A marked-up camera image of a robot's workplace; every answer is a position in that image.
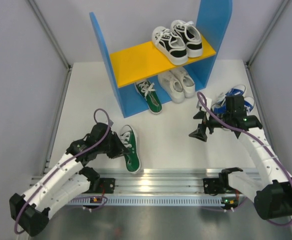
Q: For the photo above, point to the aluminium frame post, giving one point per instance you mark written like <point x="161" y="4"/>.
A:
<point x="268" y="30"/>
<point x="45" y="26"/>

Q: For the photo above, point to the slotted cable duct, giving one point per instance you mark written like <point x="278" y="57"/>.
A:
<point x="206" y="201"/>

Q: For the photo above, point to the green sneaker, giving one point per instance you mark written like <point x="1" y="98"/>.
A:
<point x="147" y="91"/>
<point x="129" y="138"/>

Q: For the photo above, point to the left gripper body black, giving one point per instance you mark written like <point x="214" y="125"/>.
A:
<point x="112" y="146"/>

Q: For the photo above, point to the black white sneaker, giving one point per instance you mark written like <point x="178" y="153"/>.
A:
<point x="170" y="45"/>
<point x="190" y="36"/>

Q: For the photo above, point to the blue and yellow shoe shelf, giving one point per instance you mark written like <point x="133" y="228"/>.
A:
<point x="144" y="61"/>

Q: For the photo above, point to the black white sneaker right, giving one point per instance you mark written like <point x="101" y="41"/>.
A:
<point x="190" y="36"/>

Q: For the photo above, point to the aluminium mounting rail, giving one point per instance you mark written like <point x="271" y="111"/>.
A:
<point x="156" y="177"/>

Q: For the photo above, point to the left aluminium frame post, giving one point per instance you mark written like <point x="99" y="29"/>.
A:
<point x="45" y="26"/>

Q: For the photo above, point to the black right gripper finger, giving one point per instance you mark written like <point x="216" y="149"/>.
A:
<point x="201" y="115"/>
<point x="199" y="133"/>

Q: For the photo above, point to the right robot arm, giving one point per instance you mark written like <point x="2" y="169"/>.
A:
<point x="272" y="194"/>

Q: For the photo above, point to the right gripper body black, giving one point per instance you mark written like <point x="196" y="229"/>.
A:
<point x="209" y="120"/>

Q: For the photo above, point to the black white sneaker left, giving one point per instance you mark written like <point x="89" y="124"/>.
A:
<point x="170" y="45"/>

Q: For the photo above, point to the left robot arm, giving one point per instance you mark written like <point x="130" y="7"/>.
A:
<point x="33" y="209"/>

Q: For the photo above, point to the blue sneaker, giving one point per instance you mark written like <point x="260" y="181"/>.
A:
<point x="219" y="106"/>
<point x="249" y="104"/>

